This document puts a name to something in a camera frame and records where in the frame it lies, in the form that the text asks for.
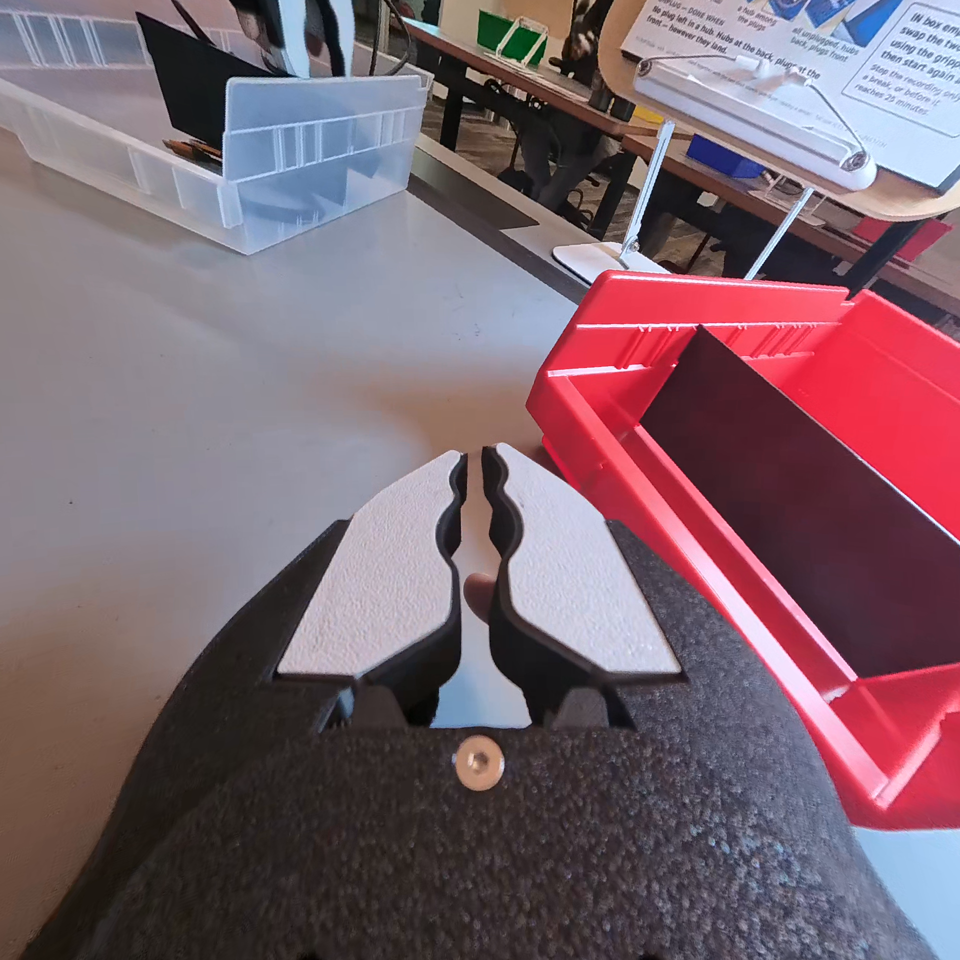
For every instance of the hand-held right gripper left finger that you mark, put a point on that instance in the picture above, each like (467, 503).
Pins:
(375, 592)

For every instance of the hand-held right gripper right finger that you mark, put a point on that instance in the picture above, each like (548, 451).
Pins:
(577, 592)

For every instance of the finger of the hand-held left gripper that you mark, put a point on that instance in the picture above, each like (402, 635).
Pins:
(294, 37)
(341, 37)

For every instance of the clear plastic bin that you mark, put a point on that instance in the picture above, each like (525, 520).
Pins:
(322, 150)

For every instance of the red plastic bin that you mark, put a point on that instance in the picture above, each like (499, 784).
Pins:
(885, 390)

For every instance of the person's right hand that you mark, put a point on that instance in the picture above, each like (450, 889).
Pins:
(480, 596)

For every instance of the background wooden table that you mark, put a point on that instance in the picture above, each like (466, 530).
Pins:
(450, 41)

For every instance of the green bin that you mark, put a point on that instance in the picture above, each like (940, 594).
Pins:
(491, 30)

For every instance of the blue box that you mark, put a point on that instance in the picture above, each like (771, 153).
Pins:
(720, 154)

